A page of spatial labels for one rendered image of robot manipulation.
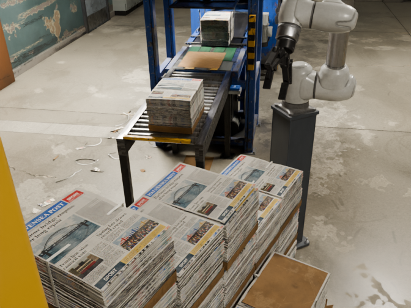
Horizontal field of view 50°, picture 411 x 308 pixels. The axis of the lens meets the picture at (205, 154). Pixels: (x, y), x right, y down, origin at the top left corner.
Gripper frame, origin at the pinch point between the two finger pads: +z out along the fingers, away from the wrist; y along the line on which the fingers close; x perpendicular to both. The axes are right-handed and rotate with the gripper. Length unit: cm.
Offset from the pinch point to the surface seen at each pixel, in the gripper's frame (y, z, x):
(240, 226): 3, 53, 3
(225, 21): 187, -122, 173
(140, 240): -57, 60, -2
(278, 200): 47, 39, 11
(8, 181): -119, 47, -35
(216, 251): -12, 63, 2
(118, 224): -57, 58, 7
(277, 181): 57, 30, 18
